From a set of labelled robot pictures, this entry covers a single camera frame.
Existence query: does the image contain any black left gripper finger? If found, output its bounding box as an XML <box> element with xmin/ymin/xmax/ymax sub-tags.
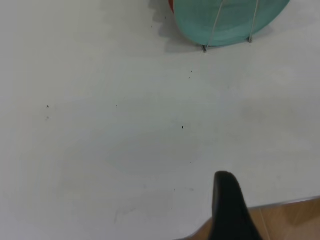
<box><xmin>208</xmin><ymin>171</ymin><xmax>265</xmax><ymax>240</ymax></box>

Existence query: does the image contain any green round plate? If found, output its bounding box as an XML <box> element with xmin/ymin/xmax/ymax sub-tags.
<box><xmin>172</xmin><ymin>0</ymin><xmax>292</xmax><ymax>48</ymax></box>

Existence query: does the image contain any metal wire plate rack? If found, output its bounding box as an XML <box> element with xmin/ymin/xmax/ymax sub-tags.
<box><xmin>201</xmin><ymin>0</ymin><xmax>260</xmax><ymax>53</ymax></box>

